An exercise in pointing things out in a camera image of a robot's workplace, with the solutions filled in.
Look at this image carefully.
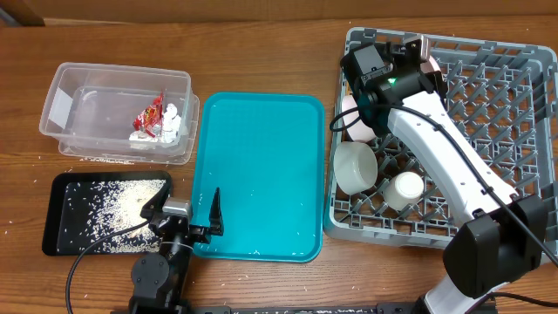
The white napkin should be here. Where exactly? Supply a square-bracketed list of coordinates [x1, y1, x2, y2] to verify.
[128, 103, 181, 143]

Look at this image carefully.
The red foil wrapper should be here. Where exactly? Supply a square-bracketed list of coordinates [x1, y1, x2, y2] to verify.
[133, 92, 164, 138]

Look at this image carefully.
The grey bowl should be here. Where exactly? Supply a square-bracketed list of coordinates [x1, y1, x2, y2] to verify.
[333, 141, 378, 195]

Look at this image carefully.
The pink bowl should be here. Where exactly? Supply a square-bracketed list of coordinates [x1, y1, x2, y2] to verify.
[341, 95, 376, 143]

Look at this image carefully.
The white cup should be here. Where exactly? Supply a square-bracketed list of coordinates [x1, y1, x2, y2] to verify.
[383, 172, 425, 211]

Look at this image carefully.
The white plate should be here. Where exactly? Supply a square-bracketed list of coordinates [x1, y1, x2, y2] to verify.
[421, 56, 441, 73]

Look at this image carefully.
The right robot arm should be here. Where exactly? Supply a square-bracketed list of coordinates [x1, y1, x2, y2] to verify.
[340, 39, 550, 313]

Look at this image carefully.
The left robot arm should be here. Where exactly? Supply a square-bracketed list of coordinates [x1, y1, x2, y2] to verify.
[65, 182, 224, 313]

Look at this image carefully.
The grey dishwasher rack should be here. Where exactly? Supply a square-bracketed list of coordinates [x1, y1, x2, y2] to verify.
[323, 35, 557, 249]

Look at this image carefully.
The spilled rice pile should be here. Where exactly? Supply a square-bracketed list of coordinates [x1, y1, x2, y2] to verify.
[56, 180, 166, 255]

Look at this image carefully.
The black tray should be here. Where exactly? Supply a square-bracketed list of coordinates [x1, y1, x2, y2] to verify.
[42, 171, 172, 256]

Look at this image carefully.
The teal serving tray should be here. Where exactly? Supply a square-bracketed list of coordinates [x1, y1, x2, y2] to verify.
[192, 92, 325, 263]

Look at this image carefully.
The clear plastic bin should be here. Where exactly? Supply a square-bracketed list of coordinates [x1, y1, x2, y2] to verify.
[39, 63, 200, 165]

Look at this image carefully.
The black rail at bottom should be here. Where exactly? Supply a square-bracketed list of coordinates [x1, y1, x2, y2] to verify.
[190, 302, 429, 314]

